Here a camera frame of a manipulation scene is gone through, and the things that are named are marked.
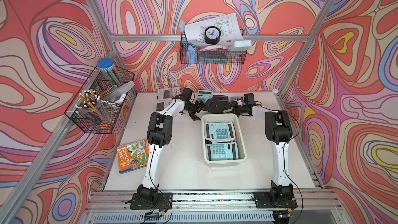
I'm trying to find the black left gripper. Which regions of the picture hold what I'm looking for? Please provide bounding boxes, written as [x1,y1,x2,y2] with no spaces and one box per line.
[184,99,208,120]

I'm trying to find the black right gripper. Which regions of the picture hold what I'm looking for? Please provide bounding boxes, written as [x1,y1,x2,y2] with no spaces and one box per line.
[222,100,247,118]

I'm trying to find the cream plastic storage box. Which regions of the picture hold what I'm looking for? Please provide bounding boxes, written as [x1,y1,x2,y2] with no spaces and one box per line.
[202,114,247,167]

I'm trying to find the light blue calculator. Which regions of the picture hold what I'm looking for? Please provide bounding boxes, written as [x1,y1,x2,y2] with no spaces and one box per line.
[204,122,236,143]

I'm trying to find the light blue calculator face down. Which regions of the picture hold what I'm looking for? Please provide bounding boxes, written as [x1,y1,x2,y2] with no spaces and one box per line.
[205,142,239,161]

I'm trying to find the teal calculator with display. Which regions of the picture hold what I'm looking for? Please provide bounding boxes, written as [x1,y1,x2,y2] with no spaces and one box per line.
[229,96,244,103]

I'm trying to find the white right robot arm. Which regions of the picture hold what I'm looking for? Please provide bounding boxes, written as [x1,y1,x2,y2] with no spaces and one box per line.
[227,93,295,207]

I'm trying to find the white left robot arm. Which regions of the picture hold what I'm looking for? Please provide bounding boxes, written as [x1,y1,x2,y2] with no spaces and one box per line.
[137,88,203,205]

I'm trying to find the teal calculator at back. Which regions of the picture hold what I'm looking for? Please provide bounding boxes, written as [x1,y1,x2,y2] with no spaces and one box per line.
[197,90,213,104]

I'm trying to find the white box in side basket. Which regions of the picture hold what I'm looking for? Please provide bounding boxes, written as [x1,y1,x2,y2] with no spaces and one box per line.
[103,81,135,102]

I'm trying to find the design weekly magazine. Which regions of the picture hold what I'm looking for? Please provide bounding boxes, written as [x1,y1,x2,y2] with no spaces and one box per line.
[156,87,181,112]

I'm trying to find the white device in basket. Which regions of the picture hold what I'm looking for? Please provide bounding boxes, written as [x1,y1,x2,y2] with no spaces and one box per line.
[230,40,252,52]

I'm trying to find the black round clock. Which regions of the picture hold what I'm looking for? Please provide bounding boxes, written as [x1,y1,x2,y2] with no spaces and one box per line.
[204,26,221,45]

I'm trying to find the colourful treehouse book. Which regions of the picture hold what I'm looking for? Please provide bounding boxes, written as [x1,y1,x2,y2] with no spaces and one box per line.
[117,140,149,174]

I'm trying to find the white paper drawing sheet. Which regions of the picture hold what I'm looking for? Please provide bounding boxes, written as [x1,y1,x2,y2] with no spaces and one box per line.
[184,13,243,46]

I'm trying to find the blue lid pencil jar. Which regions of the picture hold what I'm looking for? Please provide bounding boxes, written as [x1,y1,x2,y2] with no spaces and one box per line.
[97,58,123,86]

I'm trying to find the clear cup of pens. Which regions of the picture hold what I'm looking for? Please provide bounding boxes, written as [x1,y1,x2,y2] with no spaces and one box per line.
[75,90,111,124]

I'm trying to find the black wire back basket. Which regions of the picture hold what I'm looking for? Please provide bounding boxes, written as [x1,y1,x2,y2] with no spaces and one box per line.
[179,28,248,65]

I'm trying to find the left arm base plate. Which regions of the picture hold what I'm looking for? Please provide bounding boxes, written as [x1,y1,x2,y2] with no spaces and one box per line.
[129,193,173,211]

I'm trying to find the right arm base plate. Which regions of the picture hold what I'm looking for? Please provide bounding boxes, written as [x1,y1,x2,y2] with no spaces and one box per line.
[253,191,297,209]

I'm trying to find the black wire side basket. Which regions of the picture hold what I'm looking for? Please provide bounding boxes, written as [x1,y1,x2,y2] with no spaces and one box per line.
[64,68,126,134]

